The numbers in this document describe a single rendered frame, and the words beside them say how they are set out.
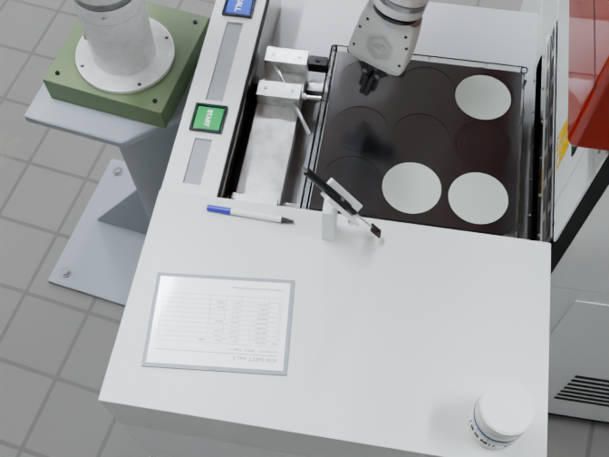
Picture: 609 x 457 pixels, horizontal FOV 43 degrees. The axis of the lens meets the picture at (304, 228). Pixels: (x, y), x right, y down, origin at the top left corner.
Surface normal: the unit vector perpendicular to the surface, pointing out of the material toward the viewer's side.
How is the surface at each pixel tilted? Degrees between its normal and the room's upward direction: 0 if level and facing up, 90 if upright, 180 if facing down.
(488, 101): 1
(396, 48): 74
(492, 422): 0
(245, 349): 0
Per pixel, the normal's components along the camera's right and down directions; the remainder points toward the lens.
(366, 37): -0.46, 0.62
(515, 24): -0.02, -0.47
